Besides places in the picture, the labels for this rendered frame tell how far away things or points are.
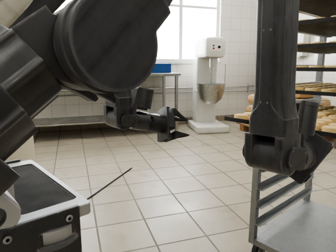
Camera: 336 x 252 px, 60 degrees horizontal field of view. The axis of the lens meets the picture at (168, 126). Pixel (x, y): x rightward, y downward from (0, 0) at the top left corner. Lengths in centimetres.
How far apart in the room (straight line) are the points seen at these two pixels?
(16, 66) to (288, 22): 37
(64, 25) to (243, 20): 540
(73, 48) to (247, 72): 543
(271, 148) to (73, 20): 35
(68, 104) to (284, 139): 438
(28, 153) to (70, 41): 155
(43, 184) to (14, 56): 31
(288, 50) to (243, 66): 509
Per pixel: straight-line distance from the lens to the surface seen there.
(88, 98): 29
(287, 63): 47
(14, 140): 23
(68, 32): 22
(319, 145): 65
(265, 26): 48
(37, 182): 51
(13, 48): 23
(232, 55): 544
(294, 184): 180
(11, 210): 24
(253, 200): 148
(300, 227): 174
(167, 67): 436
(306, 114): 55
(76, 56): 22
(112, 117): 81
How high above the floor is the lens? 97
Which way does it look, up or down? 11 degrees down
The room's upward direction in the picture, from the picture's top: straight up
